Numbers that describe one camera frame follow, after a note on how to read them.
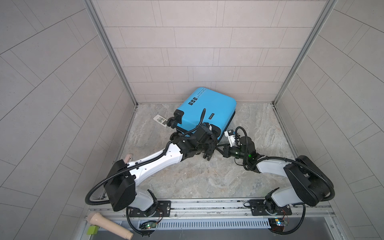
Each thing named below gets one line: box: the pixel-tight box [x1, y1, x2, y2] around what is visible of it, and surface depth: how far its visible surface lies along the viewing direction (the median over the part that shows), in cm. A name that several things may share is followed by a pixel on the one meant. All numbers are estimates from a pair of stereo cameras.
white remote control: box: [153, 114, 168, 127], surface depth 107 cm
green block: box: [87, 225, 100, 235], surface depth 65 cm
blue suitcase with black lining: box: [166, 87, 237, 141], surface depth 86 cm
